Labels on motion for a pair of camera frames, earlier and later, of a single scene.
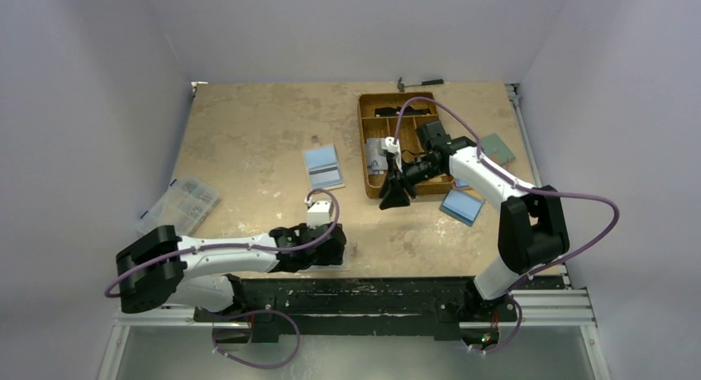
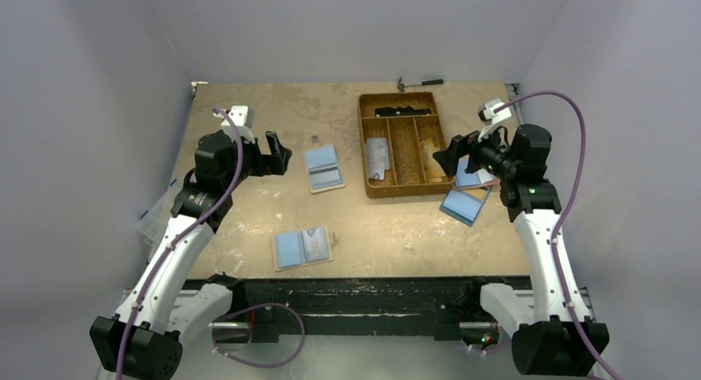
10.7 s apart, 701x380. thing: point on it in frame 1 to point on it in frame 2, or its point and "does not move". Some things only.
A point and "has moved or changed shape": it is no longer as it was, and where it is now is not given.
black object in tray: (395, 111) does not move
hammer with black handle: (402, 86) does not move
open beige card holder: (322, 168) does not move
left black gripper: (333, 244) to (260, 158)
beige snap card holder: (343, 266) has moved or changed shape
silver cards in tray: (376, 156) does not move
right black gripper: (400, 177) to (467, 150)
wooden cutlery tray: (397, 115) does not move
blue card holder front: (461, 206) does not move
